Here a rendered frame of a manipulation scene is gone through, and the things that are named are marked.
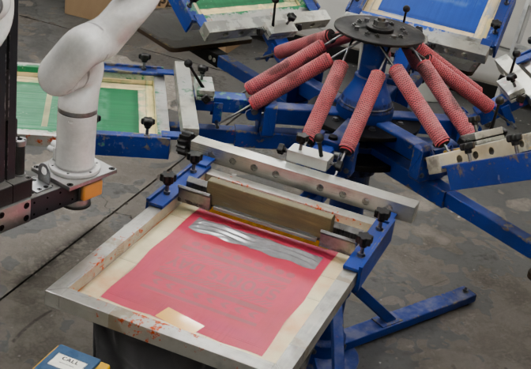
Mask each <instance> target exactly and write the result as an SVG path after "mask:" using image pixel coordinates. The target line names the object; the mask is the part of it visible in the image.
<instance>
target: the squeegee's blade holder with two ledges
mask: <svg viewBox="0 0 531 369"><path fill-rule="evenodd" d="M213 210H216V211H219V212H222V213H226V214H228V215H231V216H234V217H238V218H241V219H244V220H248V221H250V222H253V223H256V224H260V225H263V226H266V227H268V228H272V229H275V230H278V231H281V232H285V233H288V234H290V235H294V236H297V237H300V238H303V239H307V240H310V241H312V242H316V241H317V238H318V237H316V236H313V235H309V234H307V233H304V232H299V231H297V230H294V229H291V228H287V227H285V226H281V225H279V224H275V223H272V222H269V221H267V220H262V219H259V218H257V217H253V216H250V215H247V214H244V213H240V212H237V211H235V210H232V209H227V208H225V207H222V206H219V205H214V206H213Z"/></svg>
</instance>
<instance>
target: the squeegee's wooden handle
mask: <svg viewBox="0 0 531 369"><path fill-rule="evenodd" d="M206 193H207V194H211V196H212V201H211V206H212V207H213V206H214V205H219V206H222V207H225V208H227V209H232V210H235V211H237V212H240V213H244V214H247V215H250V216H253V217H257V218H259V219H262V220H267V221H269V222H272V223H275V224H279V225H281V226H285V227H287V228H291V229H294V230H297V231H299V232H304V233H307V234H309V235H313V236H316V237H318V238H317V240H318V241H319V240H320V235H321V232H320V231H321V229H322V230H325V231H328V232H333V226H334V221H335V215H334V214H332V213H327V212H324V211H322V210H319V209H314V208H311V207H309V206H305V205H301V204H299V203H295V202H293V201H289V200H286V199H283V198H279V197H276V196H273V195H270V194H266V193H263V192H260V191H257V190H253V189H250V188H247V187H245V186H240V185H237V184H234V183H230V182H227V181H224V180H222V179H217V178H214V177H211V178H210V179H209V180H208V182H207V189H206Z"/></svg>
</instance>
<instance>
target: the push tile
mask: <svg viewBox="0 0 531 369"><path fill-rule="evenodd" d="M100 362H101V360H100V359H97V358H96V357H93V356H90V355H88V354H85V353H83V352H79V351H78V350H75V349H72V348H69V347H67V346H65V345H59V346H58V347H57V348H56V349H55V350H54V351H53V352H51V353H50V354H49V355H48V356H47V357H46V358H45V359H44V360H42V361H41V362H40V363H39V364H38V365H37V366H36V367H34V369H95V368H96V367H97V366H98V365H99V364H100Z"/></svg>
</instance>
